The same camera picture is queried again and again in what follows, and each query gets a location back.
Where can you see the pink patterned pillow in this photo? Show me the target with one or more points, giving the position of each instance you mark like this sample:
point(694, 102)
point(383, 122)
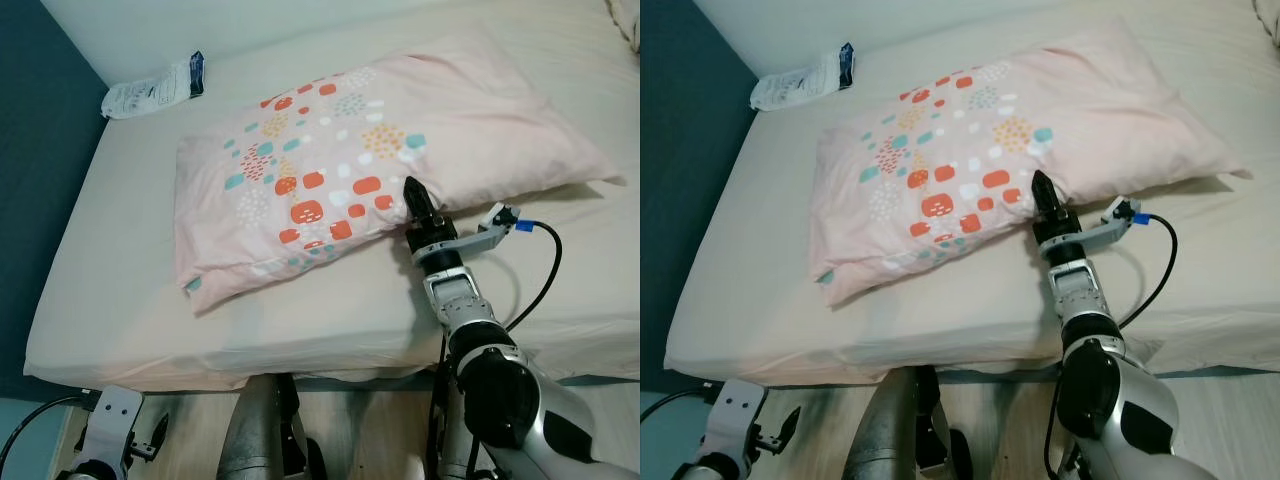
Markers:
point(300, 150)
point(950, 140)

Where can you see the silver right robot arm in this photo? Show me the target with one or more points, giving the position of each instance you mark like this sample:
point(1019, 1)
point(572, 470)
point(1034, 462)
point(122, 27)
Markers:
point(500, 400)
point(1100, 390)

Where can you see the grey robot left leg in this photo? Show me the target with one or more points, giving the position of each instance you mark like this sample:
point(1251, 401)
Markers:
point(885, 430)
point(255, 430)

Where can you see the bed with beige sheet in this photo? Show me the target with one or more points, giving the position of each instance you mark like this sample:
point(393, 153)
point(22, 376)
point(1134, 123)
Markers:
point(300, 325)
point(950, 335)

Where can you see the white plastic wipes packet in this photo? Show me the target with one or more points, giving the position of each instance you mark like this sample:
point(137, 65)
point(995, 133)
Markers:
point(795, 88)
point(145, 95)

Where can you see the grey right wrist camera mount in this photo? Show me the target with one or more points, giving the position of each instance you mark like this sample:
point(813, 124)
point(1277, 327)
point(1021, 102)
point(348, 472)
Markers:
point(485, 236)
point(1105, 228)

